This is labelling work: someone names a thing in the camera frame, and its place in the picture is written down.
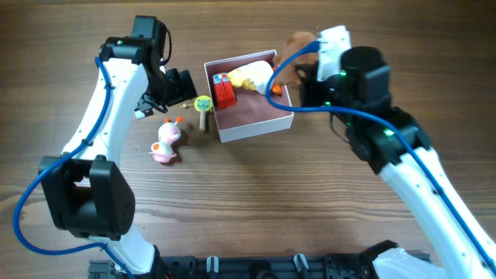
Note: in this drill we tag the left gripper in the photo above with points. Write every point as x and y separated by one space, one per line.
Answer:
182 91

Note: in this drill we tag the pink white toy figure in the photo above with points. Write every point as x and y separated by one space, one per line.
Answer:
169 133

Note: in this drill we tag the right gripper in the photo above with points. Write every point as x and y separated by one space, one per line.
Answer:
307 82

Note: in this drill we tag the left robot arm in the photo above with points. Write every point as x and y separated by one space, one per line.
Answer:
84 188

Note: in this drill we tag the white yellow plush duck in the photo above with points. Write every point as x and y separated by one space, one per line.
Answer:
254 76

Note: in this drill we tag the yellow wooden rattle drum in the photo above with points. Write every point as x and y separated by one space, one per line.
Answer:
202 104

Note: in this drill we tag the white pink-lined cardboard box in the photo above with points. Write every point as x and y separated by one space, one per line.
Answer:
252 115

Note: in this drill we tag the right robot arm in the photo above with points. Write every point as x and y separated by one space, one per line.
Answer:
399 151

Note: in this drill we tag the red toy fire truck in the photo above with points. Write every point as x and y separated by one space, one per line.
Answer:
223 91

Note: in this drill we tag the brown plush toy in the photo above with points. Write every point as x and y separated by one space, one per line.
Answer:
294 43

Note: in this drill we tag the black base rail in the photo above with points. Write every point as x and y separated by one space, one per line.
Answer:
330 266

